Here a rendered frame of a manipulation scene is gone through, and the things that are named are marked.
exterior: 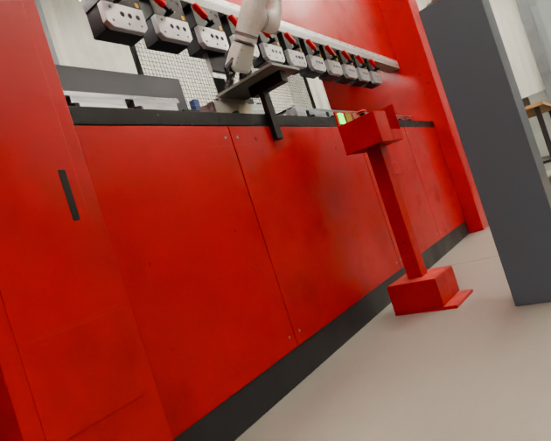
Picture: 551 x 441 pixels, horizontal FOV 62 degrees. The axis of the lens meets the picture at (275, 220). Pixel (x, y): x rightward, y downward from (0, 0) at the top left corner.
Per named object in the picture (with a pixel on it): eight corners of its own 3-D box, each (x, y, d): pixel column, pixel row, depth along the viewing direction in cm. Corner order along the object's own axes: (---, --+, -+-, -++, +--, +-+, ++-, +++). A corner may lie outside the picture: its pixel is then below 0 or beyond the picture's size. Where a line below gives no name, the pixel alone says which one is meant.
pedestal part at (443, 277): (457, 308, 164) (447, 276, 165) (395, 316, 180) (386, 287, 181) (473, 291, 180) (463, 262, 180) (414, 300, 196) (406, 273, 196)
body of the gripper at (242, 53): (246, 39, 170) (239, 70, 174) (228, 35, 162) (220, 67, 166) (261, 45, 167) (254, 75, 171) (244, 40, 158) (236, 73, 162)
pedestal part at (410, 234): (421, 276, 178) (379, 144, 179) (408, 279, 182) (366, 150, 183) (428, 272, 183) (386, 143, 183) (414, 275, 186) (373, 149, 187)
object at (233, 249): (163, 504, 95) (44, 123, 96) (107, 495, 107) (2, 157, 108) (470, 233, 339) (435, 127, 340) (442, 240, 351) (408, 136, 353)
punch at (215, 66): (214, 76, 170) (206, 52, 170) (211, 78, 171) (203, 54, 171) (232, 78, 178) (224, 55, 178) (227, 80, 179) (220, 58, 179)
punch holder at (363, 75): (361, 79, 278) (353, 53, 278) (349, 85, 283) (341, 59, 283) (371, 81, 290) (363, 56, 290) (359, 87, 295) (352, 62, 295)
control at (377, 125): (382, 141, 170) (367, 95, 171) (346, 156, 181) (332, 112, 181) (403, 138, 186) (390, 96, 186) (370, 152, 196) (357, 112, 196)
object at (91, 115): (44, 124, 96) (38, 103, 96) (2, 157, 108) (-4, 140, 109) (435, 127, 341) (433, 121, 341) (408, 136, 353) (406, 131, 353)
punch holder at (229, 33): (239, 52, 180) (226, 13, 181) (223, 62, 185) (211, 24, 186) (261, 57, 193) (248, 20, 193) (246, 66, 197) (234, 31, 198)
